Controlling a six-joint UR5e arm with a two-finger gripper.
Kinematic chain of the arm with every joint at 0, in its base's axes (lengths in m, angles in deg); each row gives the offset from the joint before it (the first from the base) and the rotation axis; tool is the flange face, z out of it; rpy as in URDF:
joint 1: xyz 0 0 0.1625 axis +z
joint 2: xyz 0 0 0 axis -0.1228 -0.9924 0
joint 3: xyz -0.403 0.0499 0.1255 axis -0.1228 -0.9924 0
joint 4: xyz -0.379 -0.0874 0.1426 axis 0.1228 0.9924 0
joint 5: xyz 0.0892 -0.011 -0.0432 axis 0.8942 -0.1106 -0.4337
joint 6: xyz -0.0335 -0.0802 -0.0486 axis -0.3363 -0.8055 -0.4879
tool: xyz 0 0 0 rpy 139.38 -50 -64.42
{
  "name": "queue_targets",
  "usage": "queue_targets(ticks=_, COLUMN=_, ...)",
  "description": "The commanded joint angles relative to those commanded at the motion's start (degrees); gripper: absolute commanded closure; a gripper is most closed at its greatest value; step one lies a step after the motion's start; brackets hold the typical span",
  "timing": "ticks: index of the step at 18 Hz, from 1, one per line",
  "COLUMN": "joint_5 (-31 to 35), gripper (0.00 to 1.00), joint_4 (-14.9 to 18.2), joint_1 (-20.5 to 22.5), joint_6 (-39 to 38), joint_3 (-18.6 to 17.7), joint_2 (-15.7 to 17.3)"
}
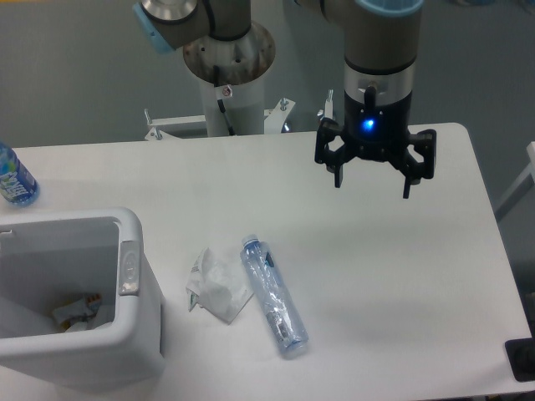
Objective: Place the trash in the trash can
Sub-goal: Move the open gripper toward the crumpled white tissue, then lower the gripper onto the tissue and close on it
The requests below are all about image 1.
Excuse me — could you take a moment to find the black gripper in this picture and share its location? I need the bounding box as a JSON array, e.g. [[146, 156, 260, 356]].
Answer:
[[314, 69, 437, 199]]

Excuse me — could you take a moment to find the clear plastic bottle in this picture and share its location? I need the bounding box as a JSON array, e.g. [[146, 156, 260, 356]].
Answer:
[[240, 234, 308, 359]]

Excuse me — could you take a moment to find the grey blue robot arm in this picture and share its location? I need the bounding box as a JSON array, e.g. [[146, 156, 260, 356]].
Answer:
[[133, 1, 436, 190]]

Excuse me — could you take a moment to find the white plastic trash can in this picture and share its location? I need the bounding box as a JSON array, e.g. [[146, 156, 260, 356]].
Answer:
[[1, 208, 165, 388]]

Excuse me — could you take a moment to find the yellow white trash in bin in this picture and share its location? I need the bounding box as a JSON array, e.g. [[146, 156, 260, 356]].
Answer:
[[52, 293, 102, 331]]

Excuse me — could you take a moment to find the black object at table edge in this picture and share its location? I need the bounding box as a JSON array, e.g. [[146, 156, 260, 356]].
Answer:
[[505, 338, 534, 383]]

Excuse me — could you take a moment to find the blue labelled water bottle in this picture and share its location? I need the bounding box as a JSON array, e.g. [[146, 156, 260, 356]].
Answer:
[[1, 143, 39, 207]]

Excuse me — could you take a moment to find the white pedestal base bracket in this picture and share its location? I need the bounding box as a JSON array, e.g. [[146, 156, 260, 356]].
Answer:
[[143, 89, 335, 141]]

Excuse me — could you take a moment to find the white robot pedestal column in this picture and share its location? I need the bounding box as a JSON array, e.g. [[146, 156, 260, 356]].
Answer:
[[183, 22, 276, 117]]

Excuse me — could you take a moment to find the white frame at right edge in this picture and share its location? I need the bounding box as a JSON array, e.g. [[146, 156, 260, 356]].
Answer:
[[494, 141, 534, 222]]

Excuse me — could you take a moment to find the black cable on pedestal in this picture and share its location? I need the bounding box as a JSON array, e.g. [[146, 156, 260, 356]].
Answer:
[[212, 64, 236, 137]]

